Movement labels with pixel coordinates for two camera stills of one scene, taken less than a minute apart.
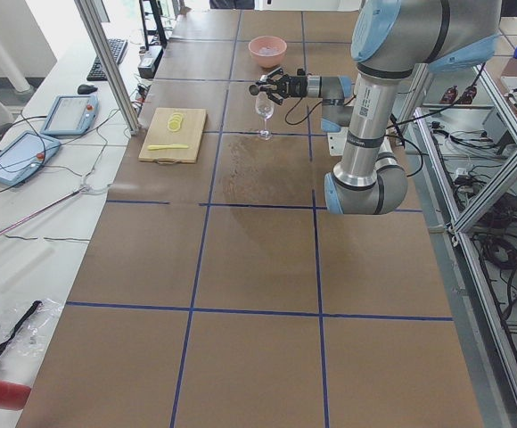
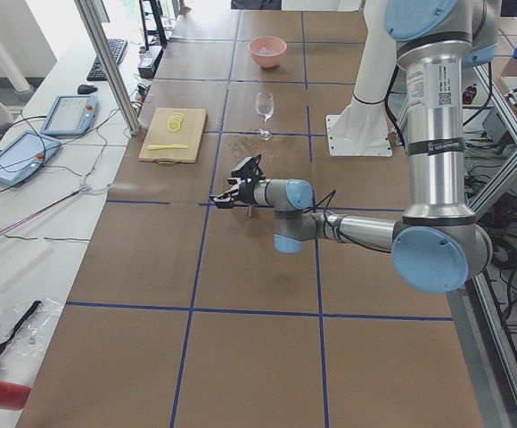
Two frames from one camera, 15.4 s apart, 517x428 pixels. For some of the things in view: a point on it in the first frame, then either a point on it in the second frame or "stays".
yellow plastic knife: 167,146 stays
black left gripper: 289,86 -> 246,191
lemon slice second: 175,123 stays
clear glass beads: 268,51 stays
